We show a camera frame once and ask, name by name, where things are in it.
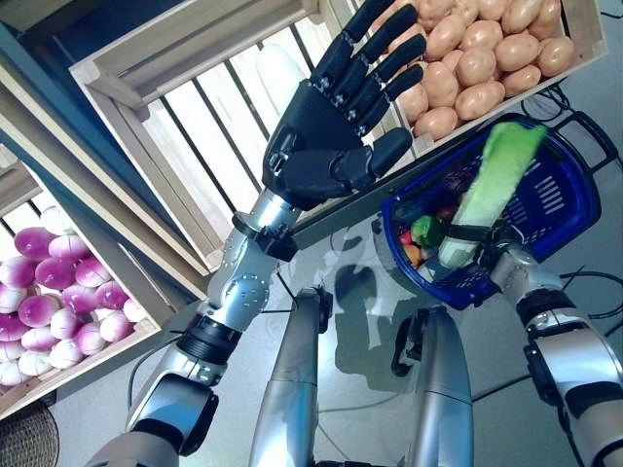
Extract black five-finger right hand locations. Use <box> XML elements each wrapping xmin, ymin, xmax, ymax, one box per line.
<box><xmin>435</xmin><ymin>221</ymin><xmax>520</xmax><ymax>273</ymax></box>

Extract black five-finger left hand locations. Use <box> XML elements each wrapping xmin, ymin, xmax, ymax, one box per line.
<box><xmin>261</xmin><ymin>0</ymin><xmax>428</xmax><ymax>211</ymax></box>

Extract napa cabbage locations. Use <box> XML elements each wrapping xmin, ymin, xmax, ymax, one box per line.
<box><xmin>257</xmin><ymin>42</ymin><xmax>308</xmax><ymax>98</ymax></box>
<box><xmin>436</xmin><ymin>122</ymin><xmax>549</xmax><ymax>271</ymax></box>

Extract blue plastic shopping basket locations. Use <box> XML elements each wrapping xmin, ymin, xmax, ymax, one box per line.
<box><xmin>379</xmin><ymin>112</ymin><xmax>617</xmax><ymax>312</ymax></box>

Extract grey woven wicker basket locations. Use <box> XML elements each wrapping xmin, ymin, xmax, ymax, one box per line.
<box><xmin>0</xmin><ymin>401</ymin><xmax>60</xmax><ymax>467</ymax></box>

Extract round green lettuce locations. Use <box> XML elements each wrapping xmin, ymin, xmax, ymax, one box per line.
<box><xmin>411</xmin><ymin>215</ymin><xmax>445</xmax><ymax>246</ymax></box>

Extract brown potato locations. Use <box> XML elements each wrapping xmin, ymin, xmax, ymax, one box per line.
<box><xmin>423</xmin><ymin>14</ymin><xmax>466</xmax><ymax>62</ymax></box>
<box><xmin>494</xmin><ymin>33</ymin><xmax>541</xmax><ymax>73</ymax></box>
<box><xmin>500</xmin><ymin>0</ymin><xmax>544</xmax><ymax>34</ymax></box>
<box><xmin>413</xmin><ymin>106</ymin><xmax>459</xmax><ymax>142</ymax></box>
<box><xmin>455</xmin><ymin>81</ymin><xmax>506</xmax><ymax>122</ymax></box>
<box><xmin>500</xmin><ymin>65</ymin><xmax>542</xmax><ymax>97</ymax></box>
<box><xmin>398</xmin><ymin>85</ymin><xmax>429</xmax><ymax>117</ymax></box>
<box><xmin>421</xmin><ymin>60</ymin><xmax>459</xmax><ymax>108</ymax></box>
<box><xmin>461</xmin><ymin>18</ymin><xmax>505</xmax><ymax>53</ymax></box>
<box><xmin>536</xmin><ymin>36</ymin><xmax>576</xmax><ymax>78</ymax></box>
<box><xmin>456</xmin><ymin>47</ymin><xmax>497</xmax><ymax>89</ymax></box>
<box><xmin>464</xmin><ymin>0</ymin><xmax>505</xmax><ymax>21</ymax></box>
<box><xmin>534</xmin><ymin>0</ymin><xmax>564</xmax><ymax>39</ymax></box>

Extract light wooden slatted crate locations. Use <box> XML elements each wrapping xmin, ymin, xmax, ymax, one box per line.
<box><xmin>0</xmin><ymin>143</ymin><xmax>165</xmax><ymax>405</ymax></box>
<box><xmin>67</xmin><ymin>0</ymin><xmax>420</xmax><ymax>273</ymax></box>
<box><xmin>388</xmin><ymin>0</ymin><xmax>612</xmax><ymax>157</ymax></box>

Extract wooden display shelf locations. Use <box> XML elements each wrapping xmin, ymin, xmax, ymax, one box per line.
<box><xmin>0</xmin><ymin>0</ymin><xmax>420</xmax><ymax>341</ymax></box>

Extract silver left robot leg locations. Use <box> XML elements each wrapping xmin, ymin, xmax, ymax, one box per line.
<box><xmin>248</xmin><ymin>286</ymin><xmax>335</xmax><ymax>467</ymax></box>

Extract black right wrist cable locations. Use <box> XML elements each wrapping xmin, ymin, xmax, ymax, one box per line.
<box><xmin>559</xmin><ymin>269</ymin><xmax>623</xmax><ymax>317</ymax></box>

